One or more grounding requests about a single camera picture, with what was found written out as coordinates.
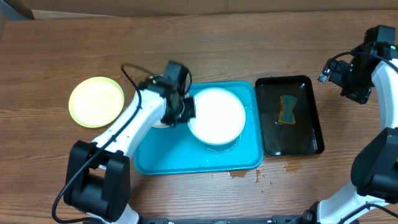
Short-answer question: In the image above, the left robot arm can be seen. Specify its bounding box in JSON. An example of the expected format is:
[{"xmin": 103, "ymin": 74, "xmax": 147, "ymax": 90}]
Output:
[{"xmin": 52, "ymin": 75, "xmax": 193, "ymax": 223}]

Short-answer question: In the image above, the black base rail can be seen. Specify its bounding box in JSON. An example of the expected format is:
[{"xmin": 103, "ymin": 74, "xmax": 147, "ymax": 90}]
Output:
[{"xmin": 138, "ymin": 215, "xmax": 302, "ymax": 224}]

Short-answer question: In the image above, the yellow round plate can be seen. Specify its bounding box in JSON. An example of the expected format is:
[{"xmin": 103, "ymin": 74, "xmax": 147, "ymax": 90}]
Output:
[{"xmin": 68, "ymin": 77, "xmax": 124, "ymax": 128}]

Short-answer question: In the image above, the black water tray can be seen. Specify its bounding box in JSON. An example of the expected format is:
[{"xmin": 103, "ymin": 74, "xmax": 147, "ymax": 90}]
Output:
[{"xmin": 255, "ymin": 75, "xmax": 325, "ymax": 157}]

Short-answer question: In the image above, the blue plastic tray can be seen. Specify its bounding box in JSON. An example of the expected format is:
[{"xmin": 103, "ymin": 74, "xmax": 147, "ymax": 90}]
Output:
[{"xmin": 133, "ymin": 81, "xmax": 264, "ymax": 175}]

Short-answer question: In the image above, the white plate with red stain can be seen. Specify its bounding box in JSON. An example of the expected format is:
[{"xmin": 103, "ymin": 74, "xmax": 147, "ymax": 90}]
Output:
[{"xmin": 150, "ymin": 74, "xmax": 189, "ymax": 128}]

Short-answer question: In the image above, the green yellow sponge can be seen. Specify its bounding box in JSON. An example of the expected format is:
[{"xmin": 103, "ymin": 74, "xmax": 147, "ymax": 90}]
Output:
[{"xmin": 278, "ymin": 95, "xmax": 297, "ymax": 125}]

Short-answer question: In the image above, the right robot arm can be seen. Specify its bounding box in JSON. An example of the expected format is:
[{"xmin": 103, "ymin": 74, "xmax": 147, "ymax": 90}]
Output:
[{"xmin": 292, "ymin": 25, "xmax": 397, "ymax": 223}]

